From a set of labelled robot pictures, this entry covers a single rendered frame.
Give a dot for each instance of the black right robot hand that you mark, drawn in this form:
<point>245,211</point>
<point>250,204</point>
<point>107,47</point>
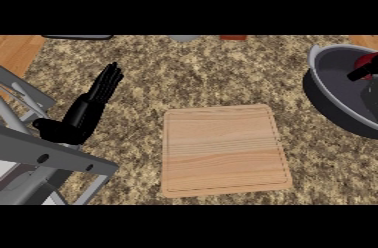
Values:
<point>370,93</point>

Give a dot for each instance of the wooden cutting board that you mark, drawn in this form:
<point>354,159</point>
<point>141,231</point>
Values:
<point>224,148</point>

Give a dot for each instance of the grey metal pot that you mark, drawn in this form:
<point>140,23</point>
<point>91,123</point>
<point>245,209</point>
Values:
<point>335,78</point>

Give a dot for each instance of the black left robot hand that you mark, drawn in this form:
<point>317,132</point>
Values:
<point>82,117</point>

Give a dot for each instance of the red-brown object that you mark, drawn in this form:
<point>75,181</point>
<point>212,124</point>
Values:
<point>233,37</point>

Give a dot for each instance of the red pear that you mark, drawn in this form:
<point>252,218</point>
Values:
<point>367,59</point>

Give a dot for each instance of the small grey object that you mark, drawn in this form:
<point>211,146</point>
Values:
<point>184,37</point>

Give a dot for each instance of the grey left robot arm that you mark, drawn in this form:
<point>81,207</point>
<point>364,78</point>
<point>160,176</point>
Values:
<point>54,153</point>

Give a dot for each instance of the flat dark grey object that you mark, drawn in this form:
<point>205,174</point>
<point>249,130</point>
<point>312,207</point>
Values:
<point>79,37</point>

